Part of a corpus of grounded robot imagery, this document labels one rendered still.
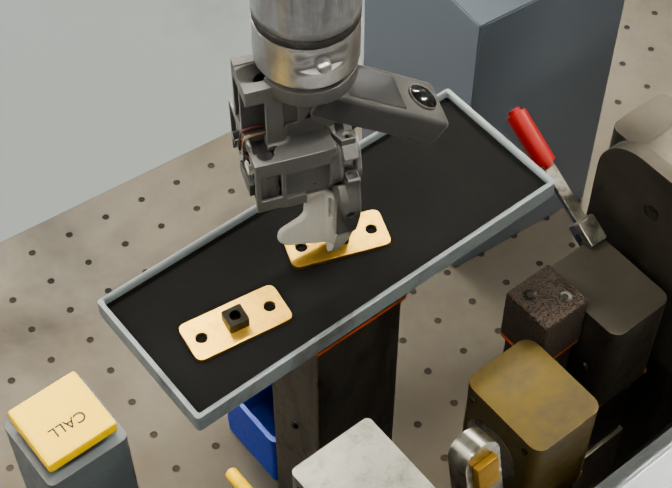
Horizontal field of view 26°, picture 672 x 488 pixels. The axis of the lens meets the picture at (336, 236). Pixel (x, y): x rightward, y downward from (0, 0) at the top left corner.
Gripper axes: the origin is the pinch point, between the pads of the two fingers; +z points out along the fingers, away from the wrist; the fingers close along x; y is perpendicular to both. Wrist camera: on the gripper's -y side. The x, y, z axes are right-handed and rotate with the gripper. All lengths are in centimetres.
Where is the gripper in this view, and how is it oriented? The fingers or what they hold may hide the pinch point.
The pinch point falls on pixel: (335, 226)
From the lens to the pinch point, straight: 117.4
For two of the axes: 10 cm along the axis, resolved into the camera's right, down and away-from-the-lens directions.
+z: 0.0, 6.1, 7.9
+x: 3.1, 7.5, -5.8
